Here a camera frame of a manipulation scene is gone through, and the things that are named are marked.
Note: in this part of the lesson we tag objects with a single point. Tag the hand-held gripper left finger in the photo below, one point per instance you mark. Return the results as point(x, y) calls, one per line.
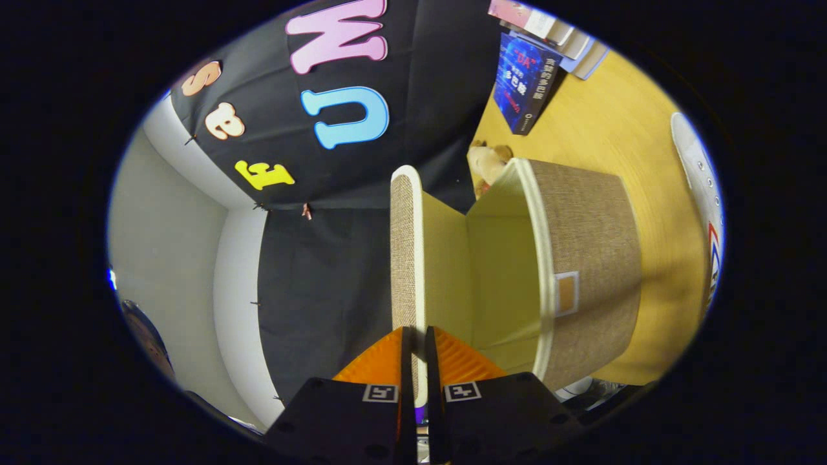
point(342, 420)

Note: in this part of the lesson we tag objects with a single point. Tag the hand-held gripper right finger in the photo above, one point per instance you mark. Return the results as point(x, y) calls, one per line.
point(504, 420)

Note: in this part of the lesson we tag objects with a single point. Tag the beige fabric storage box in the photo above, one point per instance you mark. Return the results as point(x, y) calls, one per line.
point(588, 258)

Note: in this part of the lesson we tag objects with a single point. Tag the white canvas shoe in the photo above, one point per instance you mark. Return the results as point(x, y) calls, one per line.
point(701, 174)

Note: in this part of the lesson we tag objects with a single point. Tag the red clip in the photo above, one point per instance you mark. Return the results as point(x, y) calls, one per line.
point(306, 211)

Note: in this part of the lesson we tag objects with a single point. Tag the brown plush toy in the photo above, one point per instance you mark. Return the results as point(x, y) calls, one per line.
point(488, 161)

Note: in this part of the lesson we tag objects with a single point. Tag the dark blue book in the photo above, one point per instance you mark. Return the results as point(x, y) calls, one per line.
point(523, 84)

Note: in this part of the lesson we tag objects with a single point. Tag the light blue cover book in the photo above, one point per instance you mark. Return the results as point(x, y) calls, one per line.
point(591, 64)

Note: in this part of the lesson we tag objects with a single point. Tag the grey cover book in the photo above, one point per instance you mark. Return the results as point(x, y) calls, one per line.
point(575, 42)

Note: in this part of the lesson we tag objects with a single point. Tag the pink cover book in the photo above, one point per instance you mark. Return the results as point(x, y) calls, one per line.
point(517, 10)

